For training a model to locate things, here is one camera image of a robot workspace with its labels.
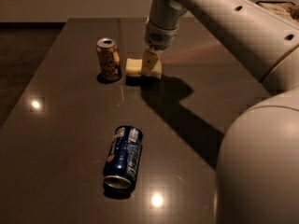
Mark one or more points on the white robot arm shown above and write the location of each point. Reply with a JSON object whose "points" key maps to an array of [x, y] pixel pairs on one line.
{"points": [[257, 163]]}

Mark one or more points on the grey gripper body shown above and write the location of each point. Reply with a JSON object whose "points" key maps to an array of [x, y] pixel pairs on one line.
{"points": [[159, 37]]}

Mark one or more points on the orange soda can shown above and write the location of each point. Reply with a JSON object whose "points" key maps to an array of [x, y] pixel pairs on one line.
{"points": [[109, 59]]}

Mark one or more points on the blue soda can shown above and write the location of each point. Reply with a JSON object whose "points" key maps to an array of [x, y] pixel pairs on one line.
{"points": [[123, 159]]}

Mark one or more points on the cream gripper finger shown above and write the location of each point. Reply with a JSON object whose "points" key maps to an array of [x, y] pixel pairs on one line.
{"points": [[156, 70], [148, 56]]}

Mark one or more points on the yellow sponge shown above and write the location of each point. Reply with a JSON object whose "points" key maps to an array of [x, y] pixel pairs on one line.
{"points": [[133, 67]]}

